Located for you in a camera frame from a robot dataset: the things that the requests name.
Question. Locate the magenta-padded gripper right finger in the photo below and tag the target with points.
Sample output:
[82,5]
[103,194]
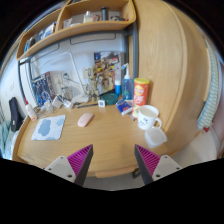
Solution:
[148,160]

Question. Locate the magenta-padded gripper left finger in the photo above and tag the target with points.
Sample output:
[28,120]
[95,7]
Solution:
[79,160]

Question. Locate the pink computer mouse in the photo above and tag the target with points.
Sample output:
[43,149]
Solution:
[85,119]

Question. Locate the white blue-grey printed mouse pad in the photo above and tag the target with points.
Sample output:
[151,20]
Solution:
[49,127]

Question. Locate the clear plastic container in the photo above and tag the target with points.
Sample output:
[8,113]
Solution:
[155,136]

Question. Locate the white printed mug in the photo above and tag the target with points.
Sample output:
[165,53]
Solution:
[146,116]

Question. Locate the black ruler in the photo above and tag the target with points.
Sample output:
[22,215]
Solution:
[87,105]

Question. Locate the blue tissue packet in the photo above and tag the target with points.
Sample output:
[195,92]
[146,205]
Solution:
[124,106]

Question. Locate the small white desk clock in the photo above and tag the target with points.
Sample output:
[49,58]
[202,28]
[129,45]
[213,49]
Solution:
[101,103]

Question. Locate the white desk lamp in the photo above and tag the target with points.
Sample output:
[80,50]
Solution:
[81,98]

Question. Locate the yellow red chip can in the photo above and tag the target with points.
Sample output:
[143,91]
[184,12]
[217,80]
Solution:
[141,95]

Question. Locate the teal bowl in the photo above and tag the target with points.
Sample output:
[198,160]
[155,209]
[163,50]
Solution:
[109,98]

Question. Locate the metal cup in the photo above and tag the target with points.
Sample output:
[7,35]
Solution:
[66,92]

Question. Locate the clear blue spray bottle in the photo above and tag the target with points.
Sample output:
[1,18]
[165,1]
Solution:
[127,86]

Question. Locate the blue checked bedding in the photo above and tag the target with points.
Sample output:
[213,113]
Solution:
[5,136]

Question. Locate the black bag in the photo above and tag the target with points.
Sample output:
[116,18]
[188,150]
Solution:
[15,115]

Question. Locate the brown brick tree figure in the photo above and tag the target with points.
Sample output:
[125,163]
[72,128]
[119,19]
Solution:
[101,78]

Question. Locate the green striped hanging cloth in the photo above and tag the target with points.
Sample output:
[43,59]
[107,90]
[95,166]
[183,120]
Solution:
[210,90]

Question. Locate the tall wooden cabinet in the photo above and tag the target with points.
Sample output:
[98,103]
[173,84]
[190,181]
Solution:
[166,66]

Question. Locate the colourful printed poster box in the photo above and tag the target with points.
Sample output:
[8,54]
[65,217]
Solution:
[108,58]

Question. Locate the wooden shelf unit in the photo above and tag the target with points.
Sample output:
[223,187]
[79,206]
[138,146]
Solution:
[83,28]

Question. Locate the white wall socket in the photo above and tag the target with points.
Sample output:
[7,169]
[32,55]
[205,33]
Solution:
[67,76]
[57,79]

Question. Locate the white wall panel blue label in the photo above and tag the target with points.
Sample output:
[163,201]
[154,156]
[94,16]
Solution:
[87,72]

